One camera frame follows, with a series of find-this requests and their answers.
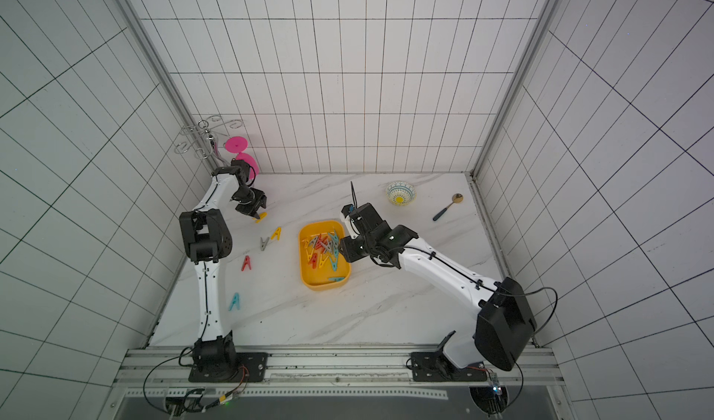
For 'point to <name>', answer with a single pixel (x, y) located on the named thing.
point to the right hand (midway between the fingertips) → (334, 250)
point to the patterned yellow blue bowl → (400, 193)
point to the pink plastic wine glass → (238, 145)
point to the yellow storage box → (322, 263)
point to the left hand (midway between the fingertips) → (265, 209)
